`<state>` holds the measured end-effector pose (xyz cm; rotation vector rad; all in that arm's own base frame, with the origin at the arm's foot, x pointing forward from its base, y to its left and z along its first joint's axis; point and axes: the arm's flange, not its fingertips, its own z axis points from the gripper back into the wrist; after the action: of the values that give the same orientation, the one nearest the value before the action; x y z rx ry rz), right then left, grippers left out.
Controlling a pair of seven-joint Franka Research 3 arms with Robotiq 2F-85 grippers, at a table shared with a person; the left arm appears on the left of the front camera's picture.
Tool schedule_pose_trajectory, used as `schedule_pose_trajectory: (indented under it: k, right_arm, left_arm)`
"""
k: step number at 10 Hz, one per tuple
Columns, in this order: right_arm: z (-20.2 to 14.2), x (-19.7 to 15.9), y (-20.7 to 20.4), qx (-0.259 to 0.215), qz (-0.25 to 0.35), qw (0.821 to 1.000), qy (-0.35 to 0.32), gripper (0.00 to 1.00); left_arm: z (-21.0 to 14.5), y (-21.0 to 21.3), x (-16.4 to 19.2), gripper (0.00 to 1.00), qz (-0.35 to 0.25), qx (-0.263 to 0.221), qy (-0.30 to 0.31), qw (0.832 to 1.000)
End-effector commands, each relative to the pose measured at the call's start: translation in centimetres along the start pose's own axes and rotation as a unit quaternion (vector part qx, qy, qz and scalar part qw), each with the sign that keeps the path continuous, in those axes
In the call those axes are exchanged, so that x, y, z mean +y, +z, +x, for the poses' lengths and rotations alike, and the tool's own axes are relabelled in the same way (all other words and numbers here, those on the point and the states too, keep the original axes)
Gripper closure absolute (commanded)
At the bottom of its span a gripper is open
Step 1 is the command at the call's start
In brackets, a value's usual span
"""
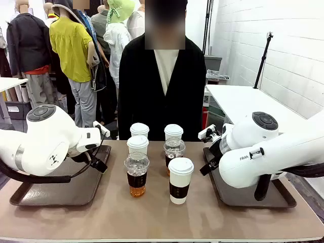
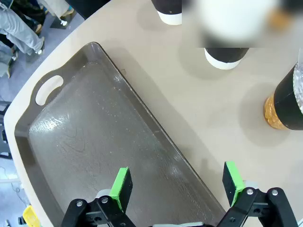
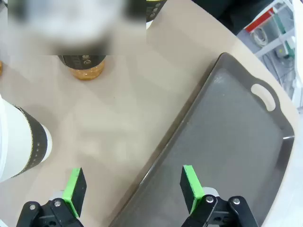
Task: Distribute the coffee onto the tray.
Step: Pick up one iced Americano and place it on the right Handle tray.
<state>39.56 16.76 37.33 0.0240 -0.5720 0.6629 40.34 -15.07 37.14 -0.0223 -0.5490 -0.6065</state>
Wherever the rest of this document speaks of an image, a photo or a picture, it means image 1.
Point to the black stand pole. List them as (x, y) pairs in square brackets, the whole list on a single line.
[(207, 25)]

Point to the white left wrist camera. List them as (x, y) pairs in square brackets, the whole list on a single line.
[(101, 129)]

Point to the red canister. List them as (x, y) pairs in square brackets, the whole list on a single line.
[(204, 117)]

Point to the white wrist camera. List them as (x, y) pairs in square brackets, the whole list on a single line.
[(206, 132), (101, 129)]

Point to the light green sun hat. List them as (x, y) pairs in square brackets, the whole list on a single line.
[(121, 10)]

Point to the mannequin with red collar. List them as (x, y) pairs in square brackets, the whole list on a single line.
[(49, 15)]

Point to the grey storage bin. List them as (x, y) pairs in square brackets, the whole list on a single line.
[(213, 63)]

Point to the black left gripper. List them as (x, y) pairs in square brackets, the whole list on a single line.
[(97, 164)]

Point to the large white table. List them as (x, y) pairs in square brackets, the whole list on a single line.
[(243, 101)]

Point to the black camera tripod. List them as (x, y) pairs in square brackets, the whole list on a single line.
[(263, 60)]

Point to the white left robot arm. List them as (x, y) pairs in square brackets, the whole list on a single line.
[(50, 136)]

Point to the dark storage box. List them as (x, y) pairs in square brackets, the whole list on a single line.
[(16, 110)]

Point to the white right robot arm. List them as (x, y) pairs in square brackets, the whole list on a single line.
[(253, 162)]

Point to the dark brown plastic tray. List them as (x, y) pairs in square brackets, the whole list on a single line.
[(76, 192), (238, 197)]

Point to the clear plastic tea cup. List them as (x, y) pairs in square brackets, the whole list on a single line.
[(174, 149), (136, 180)]

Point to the person in black cardigan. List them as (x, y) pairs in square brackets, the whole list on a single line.
[(152, 96)]

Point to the mannequin in white top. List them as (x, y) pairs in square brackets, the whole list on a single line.
[(136, 24)]

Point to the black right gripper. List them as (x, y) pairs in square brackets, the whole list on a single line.
[(215, 150)]

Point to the white lidded paper cup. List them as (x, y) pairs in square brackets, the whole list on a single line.
[(180, 177), (173, 130), (139, 129), (137, 143)]

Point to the clear plastic container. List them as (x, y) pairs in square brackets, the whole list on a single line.
[(217, 76)]

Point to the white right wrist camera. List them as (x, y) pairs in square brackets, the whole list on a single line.
[(206, 132)]

